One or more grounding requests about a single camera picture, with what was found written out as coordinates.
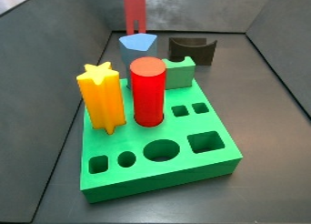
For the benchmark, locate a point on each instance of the green notched foam block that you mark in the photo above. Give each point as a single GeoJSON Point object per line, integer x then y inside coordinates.
{"type": "Point", "coordinates": [181, 73]}

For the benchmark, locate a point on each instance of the yellow star foam block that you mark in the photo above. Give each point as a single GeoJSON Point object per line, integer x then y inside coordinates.
{"type": "Point", "coordinates": [99, 84]}

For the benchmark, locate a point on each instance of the blue pentagon foam block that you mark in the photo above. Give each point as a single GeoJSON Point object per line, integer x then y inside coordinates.
{"type": "Point", "coordinates": [137, 46]}

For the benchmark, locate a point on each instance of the black curved foam block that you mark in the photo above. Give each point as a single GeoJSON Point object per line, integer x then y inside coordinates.
{"type": "Point", "coordinates": [198, 48]}

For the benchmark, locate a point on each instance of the green foam shape board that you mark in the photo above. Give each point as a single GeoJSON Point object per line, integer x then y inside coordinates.
{"type": "Point", "coordinates": [139, 159]}

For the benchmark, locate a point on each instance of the red cylinder foam block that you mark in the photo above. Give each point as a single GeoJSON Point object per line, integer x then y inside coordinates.
{"type": "Point", "coordinates": [149, 72]}

